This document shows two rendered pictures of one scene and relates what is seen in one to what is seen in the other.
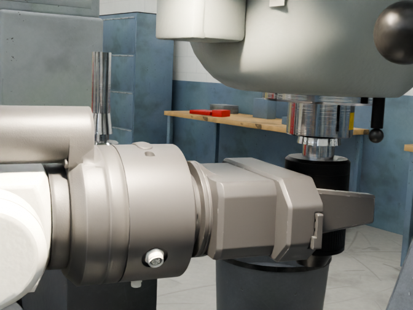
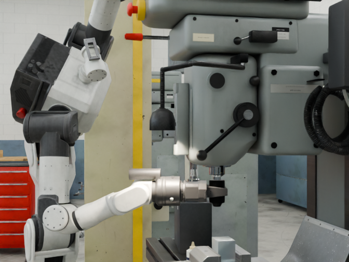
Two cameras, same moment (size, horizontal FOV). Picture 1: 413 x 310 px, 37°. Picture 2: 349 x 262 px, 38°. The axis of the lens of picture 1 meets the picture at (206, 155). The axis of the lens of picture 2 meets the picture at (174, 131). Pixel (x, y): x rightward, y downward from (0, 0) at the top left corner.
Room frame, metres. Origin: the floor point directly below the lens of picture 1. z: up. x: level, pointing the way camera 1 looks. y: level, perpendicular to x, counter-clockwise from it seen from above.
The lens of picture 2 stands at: (-0.98, -0.61, 1.42)
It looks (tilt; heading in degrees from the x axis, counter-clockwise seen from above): 0 degrees down; 25
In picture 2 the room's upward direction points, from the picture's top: straight up
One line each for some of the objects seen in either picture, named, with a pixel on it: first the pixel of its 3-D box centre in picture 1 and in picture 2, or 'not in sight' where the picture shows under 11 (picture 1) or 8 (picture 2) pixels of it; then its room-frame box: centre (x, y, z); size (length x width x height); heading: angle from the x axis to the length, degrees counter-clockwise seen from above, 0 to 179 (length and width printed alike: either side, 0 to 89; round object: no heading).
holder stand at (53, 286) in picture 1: (84, 259); (191, 221); (0.82, 0.16, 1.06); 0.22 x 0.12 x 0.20; 30
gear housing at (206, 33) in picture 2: not in sight; (230, 40); (0.47, -0.12, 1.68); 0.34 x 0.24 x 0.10; 127
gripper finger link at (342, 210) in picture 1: (337, 211); (216, 192); (0.42, -0.09, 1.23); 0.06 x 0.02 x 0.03; 112
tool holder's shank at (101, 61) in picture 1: (101, 96); (193, 164); (0.78, 0.14, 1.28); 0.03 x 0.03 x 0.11
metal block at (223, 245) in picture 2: not in sight; (223, 249); (0.39, -0.12, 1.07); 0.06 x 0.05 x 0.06; 38
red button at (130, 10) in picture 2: not in sight; (132, 9); (0.29, 0.12, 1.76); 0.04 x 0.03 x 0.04; 37
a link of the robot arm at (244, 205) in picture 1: (198, 211); (186, 192); (0.41, 0.00, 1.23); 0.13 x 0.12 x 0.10; 22
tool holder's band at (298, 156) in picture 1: (317, 163); (216, 181); (0.45, -0.08, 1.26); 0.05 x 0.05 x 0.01
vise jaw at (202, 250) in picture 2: not in sight; (204, 258); (0.36, -0.08, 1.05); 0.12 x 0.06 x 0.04; 38
